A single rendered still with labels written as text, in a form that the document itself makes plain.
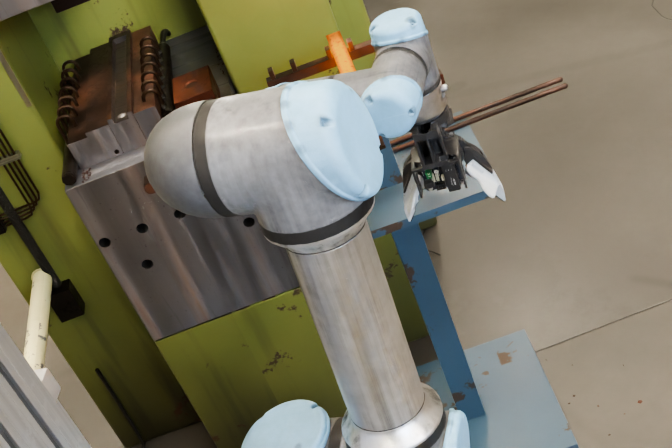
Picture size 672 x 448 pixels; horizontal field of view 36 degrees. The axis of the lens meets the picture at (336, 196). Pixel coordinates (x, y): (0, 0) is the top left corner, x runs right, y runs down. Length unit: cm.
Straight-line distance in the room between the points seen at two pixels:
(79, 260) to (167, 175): 154
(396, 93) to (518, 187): 192
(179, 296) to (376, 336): 131
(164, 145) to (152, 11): 160
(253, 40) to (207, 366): 77
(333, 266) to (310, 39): 130
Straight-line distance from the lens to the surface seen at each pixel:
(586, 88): 355
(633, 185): 308
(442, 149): 147
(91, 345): 265
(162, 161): 97
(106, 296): 256
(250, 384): 250
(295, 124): 91
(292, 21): 222
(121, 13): 256
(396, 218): 196
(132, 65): 234
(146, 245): 223
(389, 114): 129
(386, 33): 137
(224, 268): 227
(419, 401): 112
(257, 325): 238
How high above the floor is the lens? 189
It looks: 34 degrees down
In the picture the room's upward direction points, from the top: 22 degrees counter-clockwise
